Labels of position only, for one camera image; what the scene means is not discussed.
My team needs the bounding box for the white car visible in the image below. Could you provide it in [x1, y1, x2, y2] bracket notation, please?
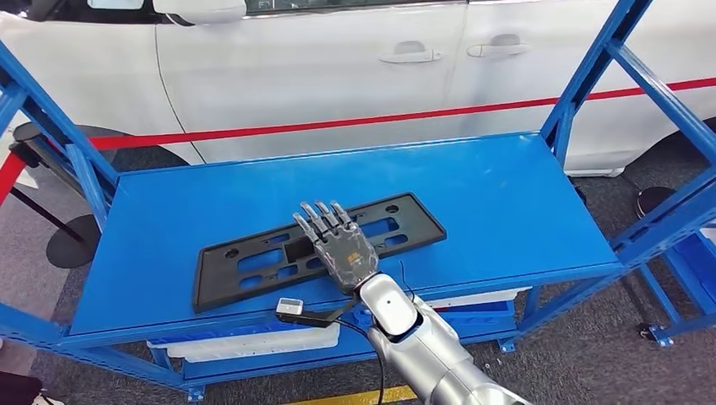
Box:
[0, 0, 716, 177]

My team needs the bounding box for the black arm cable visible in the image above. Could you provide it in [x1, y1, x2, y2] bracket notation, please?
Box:
[333, 317, 388, 405]

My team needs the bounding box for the yellow floor tape square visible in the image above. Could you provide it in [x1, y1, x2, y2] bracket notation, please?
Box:
[288, 386, 418, 405]

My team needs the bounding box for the black plastic plate bracket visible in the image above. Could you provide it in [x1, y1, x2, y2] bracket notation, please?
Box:
[193, 192, 448, 314]

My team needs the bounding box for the person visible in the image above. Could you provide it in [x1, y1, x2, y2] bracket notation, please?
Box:
[0, 371, 67, 405]

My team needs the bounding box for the blue metal shelf rack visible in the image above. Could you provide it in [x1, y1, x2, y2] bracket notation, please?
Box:
[0, 0, 716, 403]
[637, 226, 716, 349]

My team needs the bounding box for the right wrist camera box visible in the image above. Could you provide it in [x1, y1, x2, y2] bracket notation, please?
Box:
[274, 297, 359, 330]

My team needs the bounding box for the red barrier belt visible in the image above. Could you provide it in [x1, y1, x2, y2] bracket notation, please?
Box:
[0, 154, 27, 205]
[89, 77, 716, 152]

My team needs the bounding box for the dark round stanchion base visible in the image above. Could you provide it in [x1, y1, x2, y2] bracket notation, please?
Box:
[634, 186, 679, 220]

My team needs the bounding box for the black stanchion post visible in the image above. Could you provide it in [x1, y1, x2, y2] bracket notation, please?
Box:
[8, 121, 103, 271]

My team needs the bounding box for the blue plastic crate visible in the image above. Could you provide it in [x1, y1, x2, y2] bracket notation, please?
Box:
[146, 321, 359, 346]
[438, 300, 518, 343]

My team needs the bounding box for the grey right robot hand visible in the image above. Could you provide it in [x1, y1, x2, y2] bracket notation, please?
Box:
[292, 201, 380, 295]

